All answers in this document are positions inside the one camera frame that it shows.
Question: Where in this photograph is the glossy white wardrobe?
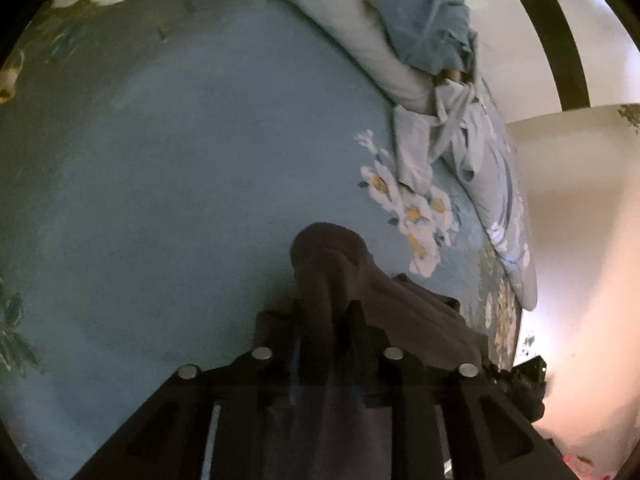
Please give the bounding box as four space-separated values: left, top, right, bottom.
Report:
450 0 640 126

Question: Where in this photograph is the green leaf wall decal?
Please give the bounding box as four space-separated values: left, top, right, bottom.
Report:
617 104 640 136

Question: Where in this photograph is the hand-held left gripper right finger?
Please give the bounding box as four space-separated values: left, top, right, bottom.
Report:
345 300 571 480

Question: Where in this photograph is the light blue garment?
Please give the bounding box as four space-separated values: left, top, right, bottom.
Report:
392 77 488 193

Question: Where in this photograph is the light blue daisy quilt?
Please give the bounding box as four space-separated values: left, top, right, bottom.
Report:
210 0 538 311

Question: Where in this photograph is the navy and white sweatshirt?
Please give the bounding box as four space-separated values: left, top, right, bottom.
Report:
265 222 491 480

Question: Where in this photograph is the teal floral bed sheet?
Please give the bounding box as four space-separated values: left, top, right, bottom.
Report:
0 0 526 480

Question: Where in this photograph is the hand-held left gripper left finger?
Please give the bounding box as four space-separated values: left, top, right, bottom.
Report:
70 302 321 480

